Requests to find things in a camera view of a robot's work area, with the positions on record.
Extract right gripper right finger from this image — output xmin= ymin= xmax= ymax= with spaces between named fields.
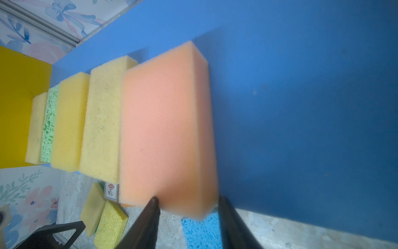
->
xmin=218 ymin=195 xmax=263 ymax=249

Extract yellow shelf pink blue boards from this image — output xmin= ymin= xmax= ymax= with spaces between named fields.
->
xmin=0 ymin=0 xmax=398 ymax=243

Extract light orange sponge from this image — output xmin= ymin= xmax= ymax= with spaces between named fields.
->
xmin=119 ymin=41 xmax=219 ymax=220

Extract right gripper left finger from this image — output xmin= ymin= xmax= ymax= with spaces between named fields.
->
xmin=116 ymin=197 xmax=161 ymax=249

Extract blue sponge front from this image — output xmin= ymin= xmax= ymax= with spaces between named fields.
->
xmin=181 ymin=213 xmax=223 ymax=249

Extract yellow sponge far left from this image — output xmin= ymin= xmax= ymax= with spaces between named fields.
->
xmin=80 ymin=182 xmax=105 ymax=237

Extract green sponge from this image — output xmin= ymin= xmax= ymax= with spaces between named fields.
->
xmin=40 ymin=85 xmax=59 ymax=164

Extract bright yellow sponge left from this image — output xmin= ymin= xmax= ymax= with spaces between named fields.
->
xmin=94 ymin=201 xmax=128 ymax=249

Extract deep yellow sponge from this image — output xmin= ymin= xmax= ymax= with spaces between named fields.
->
xmin=51 ymin=72 xmax=90 ymax=172

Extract tan yellow sponge front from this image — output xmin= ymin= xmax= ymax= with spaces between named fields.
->
xmin=79 ymin=56 xmax=138 ymax=184

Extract dull yellow sponge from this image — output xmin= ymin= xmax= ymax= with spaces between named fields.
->
xmin=25 ymin=92 xmax=48 ymax=165

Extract playing card box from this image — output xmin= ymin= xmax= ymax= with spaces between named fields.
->
xmin=104 ymin=182 xmax=119 ymax=203

